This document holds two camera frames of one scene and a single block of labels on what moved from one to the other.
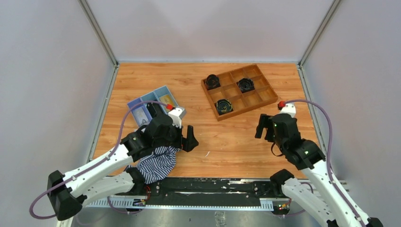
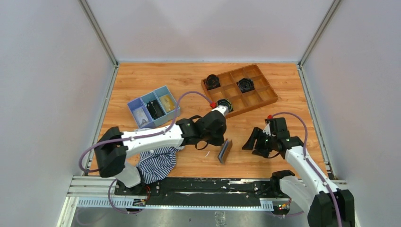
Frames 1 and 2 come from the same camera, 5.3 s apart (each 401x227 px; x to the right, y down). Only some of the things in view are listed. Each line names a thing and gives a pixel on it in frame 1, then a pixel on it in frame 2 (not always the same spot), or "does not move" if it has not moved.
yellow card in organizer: (167, 99) does not move
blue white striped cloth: (156, 166) does not move
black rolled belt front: (223, 106) does not move
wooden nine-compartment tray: (234, 92) does not move
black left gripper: (187, 144) -> (220, 140)
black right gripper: (264, 122) -> (256, 135)
